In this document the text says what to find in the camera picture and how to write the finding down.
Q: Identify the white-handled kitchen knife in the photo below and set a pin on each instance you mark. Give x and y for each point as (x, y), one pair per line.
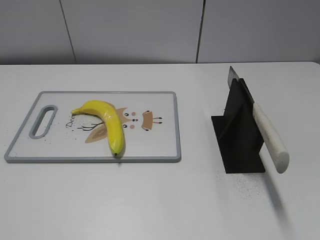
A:
(275, 145)

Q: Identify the yellow plastic banana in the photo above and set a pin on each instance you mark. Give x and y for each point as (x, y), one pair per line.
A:
(108, 114)

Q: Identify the white grey-rimmed cutting board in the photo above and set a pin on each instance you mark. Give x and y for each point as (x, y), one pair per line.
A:
(51, 134)

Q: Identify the black knife stand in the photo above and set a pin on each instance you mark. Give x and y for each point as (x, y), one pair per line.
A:
(238, 136)

